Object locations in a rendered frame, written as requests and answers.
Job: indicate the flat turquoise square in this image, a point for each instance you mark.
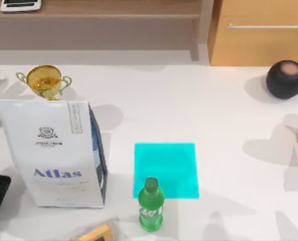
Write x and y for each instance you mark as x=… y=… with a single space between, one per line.
x=169 y=163

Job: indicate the green bottle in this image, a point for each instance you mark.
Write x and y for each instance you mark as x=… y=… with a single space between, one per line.
x=151 y=208

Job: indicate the white book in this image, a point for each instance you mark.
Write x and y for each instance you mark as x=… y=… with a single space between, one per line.
x=50 y=155

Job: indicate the wooden open shelf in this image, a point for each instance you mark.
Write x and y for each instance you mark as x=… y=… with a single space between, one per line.
x=93 y=27

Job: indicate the gold trophy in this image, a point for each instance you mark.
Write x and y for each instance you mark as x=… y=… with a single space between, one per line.
x=44 y=81

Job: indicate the pale wooden cupboard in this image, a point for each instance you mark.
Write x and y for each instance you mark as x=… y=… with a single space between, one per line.
x=261 y=45

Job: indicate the black round pot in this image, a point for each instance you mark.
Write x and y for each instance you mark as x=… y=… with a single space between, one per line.
x=284 y=82

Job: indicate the white and black device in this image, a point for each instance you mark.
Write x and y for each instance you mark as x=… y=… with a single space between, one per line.
x=21 y=5

